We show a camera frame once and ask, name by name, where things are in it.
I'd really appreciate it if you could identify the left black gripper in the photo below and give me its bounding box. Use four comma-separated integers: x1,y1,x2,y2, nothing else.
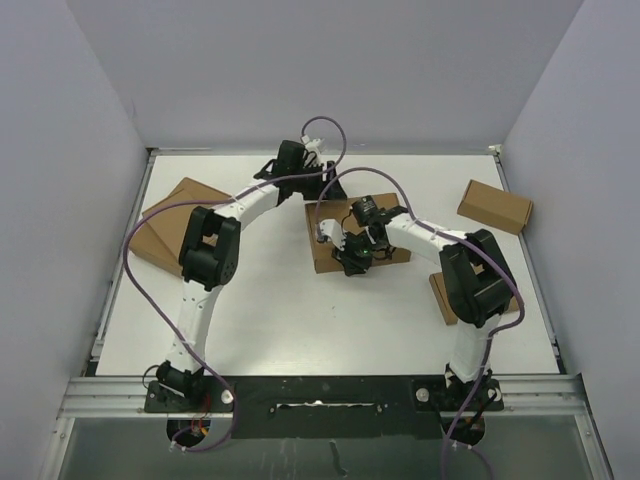
290,160,345,200

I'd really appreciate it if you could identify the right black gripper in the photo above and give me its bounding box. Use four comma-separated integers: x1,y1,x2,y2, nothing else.
333,231,383,276

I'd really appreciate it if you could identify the large cardboard box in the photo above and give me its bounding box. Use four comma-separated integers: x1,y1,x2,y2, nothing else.
305,193,411,274

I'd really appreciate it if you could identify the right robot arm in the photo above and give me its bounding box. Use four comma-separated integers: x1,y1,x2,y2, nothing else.
316,196,516,409

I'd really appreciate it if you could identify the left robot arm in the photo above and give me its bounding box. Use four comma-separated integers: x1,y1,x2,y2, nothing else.
156,135,336,411

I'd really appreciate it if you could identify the flat cardboard box near right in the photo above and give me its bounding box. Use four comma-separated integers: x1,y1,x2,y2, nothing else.
429,272,519,328

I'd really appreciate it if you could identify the folded cardboard box far right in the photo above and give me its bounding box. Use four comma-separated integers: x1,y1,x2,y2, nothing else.
457,180,534,235

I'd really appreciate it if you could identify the folded cardboard boxes left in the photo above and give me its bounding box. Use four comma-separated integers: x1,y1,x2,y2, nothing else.
129,177,230,277

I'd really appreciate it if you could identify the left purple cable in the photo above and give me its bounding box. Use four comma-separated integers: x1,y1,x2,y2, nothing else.
122,115,349,455

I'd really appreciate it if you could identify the purple cable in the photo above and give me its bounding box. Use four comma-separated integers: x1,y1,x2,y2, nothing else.
315,167,525,480
122,115,349,455

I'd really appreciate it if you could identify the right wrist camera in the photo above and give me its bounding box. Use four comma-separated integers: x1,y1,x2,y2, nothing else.
315,219,346,250

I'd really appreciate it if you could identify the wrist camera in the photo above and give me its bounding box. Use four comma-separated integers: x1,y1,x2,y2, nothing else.
300,134,325,159
315,219,346,250

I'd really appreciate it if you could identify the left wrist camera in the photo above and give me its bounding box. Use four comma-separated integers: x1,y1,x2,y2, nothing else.
300,134,325,159

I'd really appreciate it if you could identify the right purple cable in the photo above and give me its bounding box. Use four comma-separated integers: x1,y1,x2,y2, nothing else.
315,167,525,480

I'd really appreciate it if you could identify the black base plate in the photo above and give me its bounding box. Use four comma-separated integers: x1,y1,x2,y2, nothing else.
144,375,504,446

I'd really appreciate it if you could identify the aluminium table frame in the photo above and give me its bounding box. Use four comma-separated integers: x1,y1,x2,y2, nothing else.
44,142,611,479

